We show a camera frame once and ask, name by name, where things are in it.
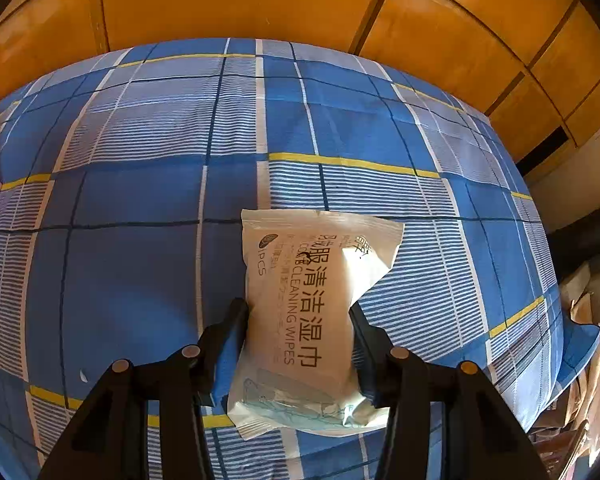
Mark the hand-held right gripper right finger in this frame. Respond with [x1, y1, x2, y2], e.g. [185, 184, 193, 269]
[349, 306, 551, 480]

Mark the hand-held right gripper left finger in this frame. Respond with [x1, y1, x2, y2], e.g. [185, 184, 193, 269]
[37, 298, 251, 480]

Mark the white wet wipes pack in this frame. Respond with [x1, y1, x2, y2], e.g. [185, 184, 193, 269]
[227, 208, 406, 442]

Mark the blue plaid bedsheet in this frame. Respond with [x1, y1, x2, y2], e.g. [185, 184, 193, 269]
[0, 37, 600, 480]

